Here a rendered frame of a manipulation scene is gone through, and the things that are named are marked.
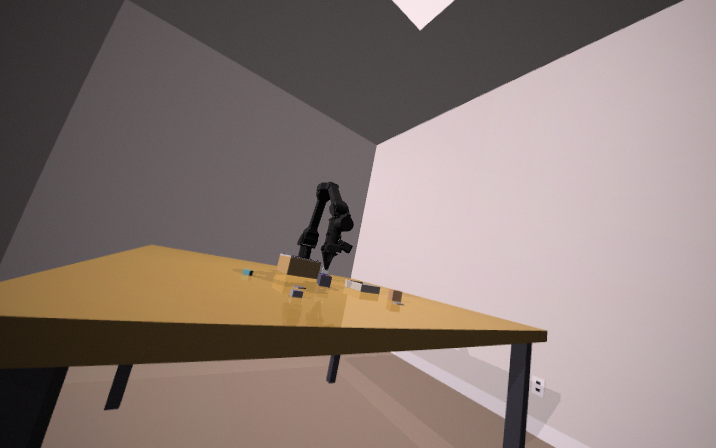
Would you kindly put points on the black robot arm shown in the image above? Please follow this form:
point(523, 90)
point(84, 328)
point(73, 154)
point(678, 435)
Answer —
point(340, 223)

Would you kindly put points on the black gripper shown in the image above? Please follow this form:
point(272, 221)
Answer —
point(330, 247)

